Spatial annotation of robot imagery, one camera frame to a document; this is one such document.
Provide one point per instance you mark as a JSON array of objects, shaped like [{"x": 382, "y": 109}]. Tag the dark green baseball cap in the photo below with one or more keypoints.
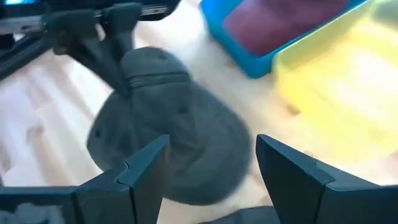
[{"x": 186, "y": 140}]

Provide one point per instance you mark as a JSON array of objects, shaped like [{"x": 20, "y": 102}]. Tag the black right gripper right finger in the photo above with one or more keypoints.
[{"x": 326, "y": 202}]

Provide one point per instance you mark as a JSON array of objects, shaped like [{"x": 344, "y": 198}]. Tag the yellow translucent plastic bin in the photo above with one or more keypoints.
[{"x": 342, "y": 93}]

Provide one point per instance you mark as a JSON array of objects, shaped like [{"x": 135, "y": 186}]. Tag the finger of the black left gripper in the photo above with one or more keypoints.
[
  {"x": 122, "y": 25},
  {"x": 71, "y": 34}
]

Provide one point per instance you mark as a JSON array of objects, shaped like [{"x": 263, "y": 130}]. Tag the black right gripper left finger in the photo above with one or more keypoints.
[{"x": 102, "y": 202}]

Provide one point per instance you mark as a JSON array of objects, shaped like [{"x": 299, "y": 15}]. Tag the maroon baseball cap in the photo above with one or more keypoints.
[{"x": 280, "y": 25}]

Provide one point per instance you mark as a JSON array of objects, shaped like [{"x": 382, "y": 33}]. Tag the black aluminium table frame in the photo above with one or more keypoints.
[{"x": 18, "y": 59}]

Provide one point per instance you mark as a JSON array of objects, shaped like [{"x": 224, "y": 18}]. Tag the blue plastic bin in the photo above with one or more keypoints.
[{"x": 242, "y": 59}]

